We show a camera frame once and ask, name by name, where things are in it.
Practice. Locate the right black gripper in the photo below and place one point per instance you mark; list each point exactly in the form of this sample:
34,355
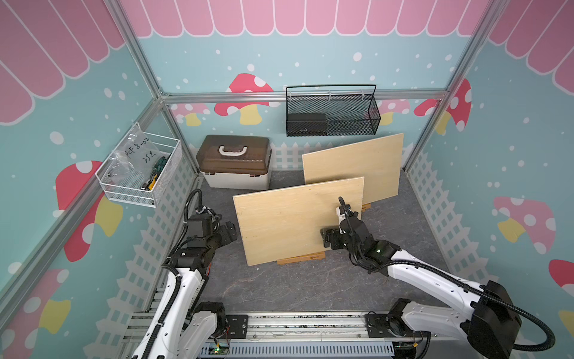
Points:
327,242

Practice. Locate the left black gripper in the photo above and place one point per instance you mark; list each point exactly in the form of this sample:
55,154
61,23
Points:
222,231

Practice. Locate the plywood board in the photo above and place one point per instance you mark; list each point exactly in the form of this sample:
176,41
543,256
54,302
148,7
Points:
287,222
377,161

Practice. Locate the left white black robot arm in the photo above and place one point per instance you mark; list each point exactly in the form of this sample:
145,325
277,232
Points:
181,325

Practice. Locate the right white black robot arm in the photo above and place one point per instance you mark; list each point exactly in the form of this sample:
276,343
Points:
481,314

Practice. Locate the brown lid storage box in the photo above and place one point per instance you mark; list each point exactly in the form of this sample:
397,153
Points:
236,162

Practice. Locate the green yellow screwdriver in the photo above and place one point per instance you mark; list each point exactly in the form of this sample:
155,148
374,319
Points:
158,167

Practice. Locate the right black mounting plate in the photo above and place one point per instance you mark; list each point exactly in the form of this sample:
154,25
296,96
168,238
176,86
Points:
379,325

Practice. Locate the black mounting plate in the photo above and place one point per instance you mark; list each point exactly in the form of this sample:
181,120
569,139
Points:
379,325
235,327

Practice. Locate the clear plastic labelled bag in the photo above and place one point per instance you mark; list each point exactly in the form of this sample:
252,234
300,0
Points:
133,157

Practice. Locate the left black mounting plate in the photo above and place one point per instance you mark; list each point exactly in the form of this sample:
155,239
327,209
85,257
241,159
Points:
235,327

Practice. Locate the green circuit board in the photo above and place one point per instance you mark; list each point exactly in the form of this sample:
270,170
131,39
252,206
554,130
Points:
218,349

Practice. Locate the black box in basket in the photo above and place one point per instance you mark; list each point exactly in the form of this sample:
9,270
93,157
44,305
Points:
306,124

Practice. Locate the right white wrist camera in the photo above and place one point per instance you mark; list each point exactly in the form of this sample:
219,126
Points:
341,213

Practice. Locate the white wire wall basket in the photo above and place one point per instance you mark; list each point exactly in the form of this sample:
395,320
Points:
129,191

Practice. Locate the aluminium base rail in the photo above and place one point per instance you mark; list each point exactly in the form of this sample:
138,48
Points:
329,335

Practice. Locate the black mesh wall basket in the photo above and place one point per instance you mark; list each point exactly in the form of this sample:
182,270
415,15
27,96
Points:
351,110

